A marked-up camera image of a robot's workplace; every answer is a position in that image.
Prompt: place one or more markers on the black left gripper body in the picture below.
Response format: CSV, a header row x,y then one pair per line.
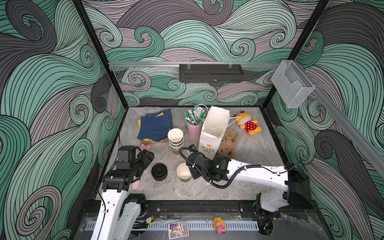
x,y
141,162

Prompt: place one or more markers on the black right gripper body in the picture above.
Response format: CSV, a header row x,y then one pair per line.
x,y
195,174

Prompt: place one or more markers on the green paper coffee cup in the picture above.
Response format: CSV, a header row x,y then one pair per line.
x,y
183,172

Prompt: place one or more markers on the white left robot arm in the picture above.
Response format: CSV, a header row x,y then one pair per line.
x,y
119,210

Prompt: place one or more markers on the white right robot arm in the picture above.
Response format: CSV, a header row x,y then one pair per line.
x,y
290,185

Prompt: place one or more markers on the white paper takeout bag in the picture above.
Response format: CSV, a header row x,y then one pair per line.
x,y
213,130

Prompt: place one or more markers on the small pink pig toy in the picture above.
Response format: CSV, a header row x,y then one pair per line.
x,y
145,147

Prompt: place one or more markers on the stack of black lids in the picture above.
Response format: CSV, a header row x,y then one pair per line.
x,y
159,172

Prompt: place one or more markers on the brown pulp cup carrier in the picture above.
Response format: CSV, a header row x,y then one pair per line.
x,y
228,144

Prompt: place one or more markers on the pink cup holder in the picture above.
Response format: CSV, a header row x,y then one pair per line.
x,y
194,131

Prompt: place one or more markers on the stack of paper cups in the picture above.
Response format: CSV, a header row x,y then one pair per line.
x,y
176,140

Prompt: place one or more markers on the dark blue napkin stack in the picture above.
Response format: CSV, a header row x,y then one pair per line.
x,y
156,126

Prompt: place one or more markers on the green white wrapped straws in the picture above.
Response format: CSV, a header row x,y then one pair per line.
x,y
197,115

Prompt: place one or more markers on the pink figurine toy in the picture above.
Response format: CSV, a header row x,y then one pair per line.
x,y
219,226

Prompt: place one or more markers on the yellow red plush toy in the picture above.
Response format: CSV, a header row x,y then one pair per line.
x,y
244,120

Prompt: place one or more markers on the colourful picture card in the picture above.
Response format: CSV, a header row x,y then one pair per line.
x,y
178,230

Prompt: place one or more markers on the black wall shelf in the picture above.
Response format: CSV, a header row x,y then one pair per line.
x,y
210,73

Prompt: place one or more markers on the clear plastic wall holder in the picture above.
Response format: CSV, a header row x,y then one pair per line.
x,y
292,83

